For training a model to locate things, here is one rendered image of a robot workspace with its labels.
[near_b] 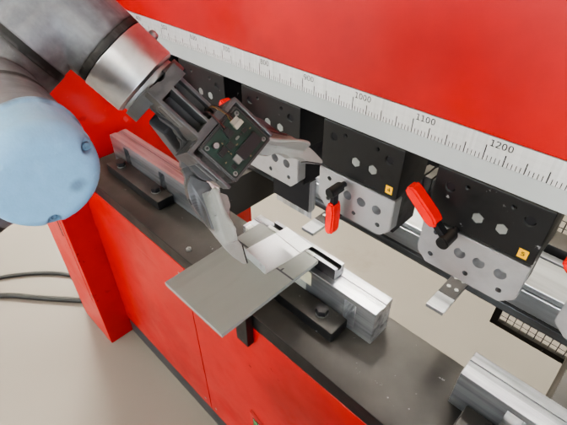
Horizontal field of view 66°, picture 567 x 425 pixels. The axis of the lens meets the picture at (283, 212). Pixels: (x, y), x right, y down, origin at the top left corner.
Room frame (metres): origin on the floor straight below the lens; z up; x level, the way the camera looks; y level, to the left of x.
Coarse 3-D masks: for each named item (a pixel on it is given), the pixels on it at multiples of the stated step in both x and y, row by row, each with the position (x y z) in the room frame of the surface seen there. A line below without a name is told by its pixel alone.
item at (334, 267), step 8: (280, 224) 0.78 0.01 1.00; (312, 248) 0.70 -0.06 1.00; (320, 248) 0.69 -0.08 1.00; (320, 256) 0.68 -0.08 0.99; (328, 256) 0.67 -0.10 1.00; (320, 264) 0.66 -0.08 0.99; (328, 264) 0.65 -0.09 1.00; (336, 264) 0.65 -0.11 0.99; (328, 272) 0.64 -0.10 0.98; (336, 272) 0.63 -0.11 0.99
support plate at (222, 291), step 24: (240, 240) 0.72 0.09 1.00; (216, 264) 0.65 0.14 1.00; (240, 264) 0.65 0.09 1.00; (288, 264) 0.65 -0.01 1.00; (312, 264) 0.65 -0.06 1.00; (192, 288) 0.58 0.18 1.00; (216, 288) 0.58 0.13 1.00; (240, 288) 0.58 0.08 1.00; (264, 288) 0.58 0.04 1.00; (216, 312) 0.52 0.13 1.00; (240, 312) 0.52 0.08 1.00
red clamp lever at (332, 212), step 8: (336, 184) 0.58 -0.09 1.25; (344, 184) 0.59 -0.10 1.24; (328, 192) 0.56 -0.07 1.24; (336, 192) 0.56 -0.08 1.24; (336, 200) 0.57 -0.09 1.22; (328, 208) 0.57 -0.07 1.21; (336, 208) 0.57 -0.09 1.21; (328, 216) 0.57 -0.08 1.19; (336, 216) 0.57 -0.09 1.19; (328, 224) 0.57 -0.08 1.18; (336, 224) 0.57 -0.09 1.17; (328, 232) 0.56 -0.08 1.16
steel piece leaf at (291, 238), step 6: (288, 228) 0.76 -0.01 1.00; (282, 234) 0.74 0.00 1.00; (288, 234) 0.74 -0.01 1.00; (294, 234) 0.74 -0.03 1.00; (288, 240) 0.72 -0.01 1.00; (294, 240) 0.72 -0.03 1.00; (300, 240) 0.72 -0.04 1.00; (294, 246) 0.70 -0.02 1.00; (300, 246) 0.70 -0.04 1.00; (306, 246) 0.70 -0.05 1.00; (300, 252) 0.68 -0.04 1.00
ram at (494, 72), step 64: (128, 0) 1.03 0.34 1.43; (192, 0) 0.86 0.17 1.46; (256, 0) 0.74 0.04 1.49; (320, 0) 0.65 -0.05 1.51; (384, 0) 0.58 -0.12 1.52; (448, 0) 0.52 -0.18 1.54; (512, 0) 0.47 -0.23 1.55; (320, 64) 0.64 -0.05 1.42; (384, 64) 0.57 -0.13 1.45; (448, 64) 0.51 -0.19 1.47; (512, 64) 0.46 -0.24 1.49; (384, 128) 0.56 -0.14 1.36; (512, 128) 0.44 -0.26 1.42; (512, 192) 0.43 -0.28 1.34
